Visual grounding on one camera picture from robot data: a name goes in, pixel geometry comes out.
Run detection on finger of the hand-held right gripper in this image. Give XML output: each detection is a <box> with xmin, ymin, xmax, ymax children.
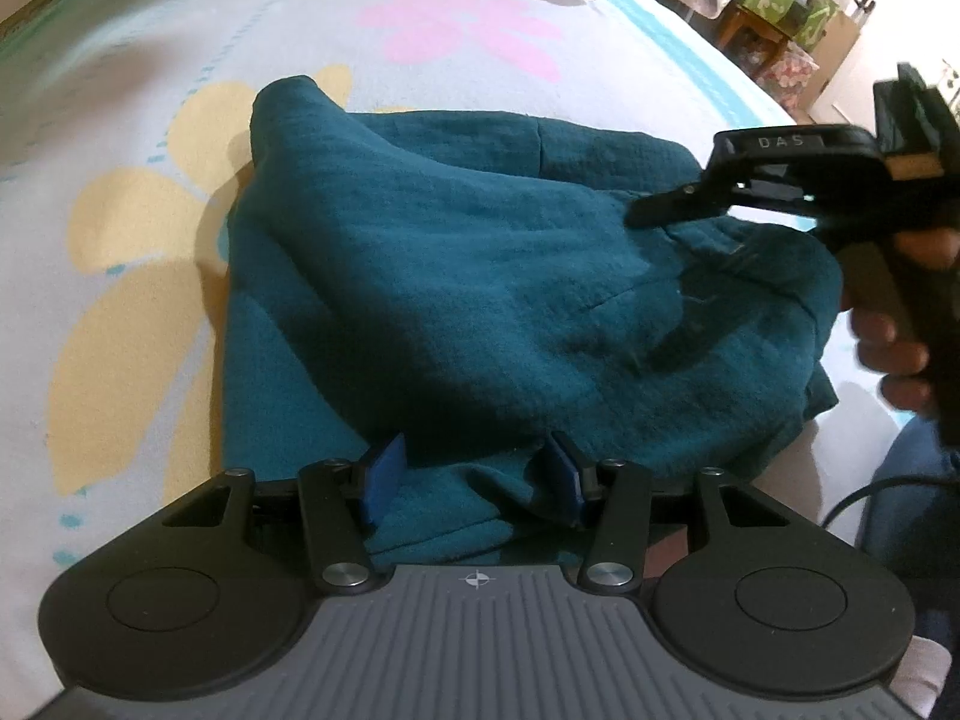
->
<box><xmin>625</xmin><ymin>181</ymin><xmax>740</xmax><ymax>230</ymax></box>

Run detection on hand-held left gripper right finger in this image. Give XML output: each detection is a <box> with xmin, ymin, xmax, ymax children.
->
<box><xmin>543</xmin><ymin>430</ymin><xmax>786</xmax><ymax>596</ymax></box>

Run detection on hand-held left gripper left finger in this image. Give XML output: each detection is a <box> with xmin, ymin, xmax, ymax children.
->
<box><xmin>161</xmin><ymin>433</ymin><xmax>410</xmax><ymax>596</ymax></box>

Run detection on teal pants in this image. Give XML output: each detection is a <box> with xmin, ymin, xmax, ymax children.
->
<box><xmin>220</xmin><ymin>75</ymin><xmax>842</xmax><ymax>569</ymax></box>

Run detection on person's right hand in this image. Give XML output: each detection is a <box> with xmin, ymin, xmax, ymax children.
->
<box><xmin>850</xmin><ymin>228</ymin><xmax>960</xmax><ymax>413</ymax></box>

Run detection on floral patterned box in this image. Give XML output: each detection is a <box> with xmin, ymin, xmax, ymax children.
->
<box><xmin>756</xmin><ymin>43</ymin><xmax>820</xmax><ymax>119</ymax></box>

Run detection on white board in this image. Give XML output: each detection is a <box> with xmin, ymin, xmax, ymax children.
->
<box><xmin>808</xmin><ymin>9</ymin><xmax>887</xmax><ymax>122</ymax></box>

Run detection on wooden stool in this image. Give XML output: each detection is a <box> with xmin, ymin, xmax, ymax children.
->
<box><xmin>714</xmin><ymin>2</ymin><xmax>790</xmax><ymax>55</ymax></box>

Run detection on person's blue jeans leg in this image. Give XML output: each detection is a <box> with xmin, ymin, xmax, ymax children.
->
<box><xmin>855</xmin><ymin>411</ymin><xmax>960</xmax><ymax>642</ymax></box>

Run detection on floral bed blanket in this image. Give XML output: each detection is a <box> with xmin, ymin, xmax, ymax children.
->
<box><xmin>0</xmin><ymin>0</ymin><xmax>905</xmax><ymax>695</ymax></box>

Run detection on black cable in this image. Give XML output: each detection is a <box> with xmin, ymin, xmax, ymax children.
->
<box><xmin>820</xmin><ymin>474</ymin><xmax>905</xmax><ymax>531</ymax></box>

